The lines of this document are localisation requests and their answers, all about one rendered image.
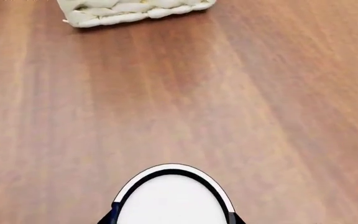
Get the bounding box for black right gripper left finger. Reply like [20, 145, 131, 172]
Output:
[97, 202, 121, 224]

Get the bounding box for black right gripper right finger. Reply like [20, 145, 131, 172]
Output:
[227, 210, 249, 224]

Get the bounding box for cream chunky woven basket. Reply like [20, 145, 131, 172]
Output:
[56, 0, 216, 29]

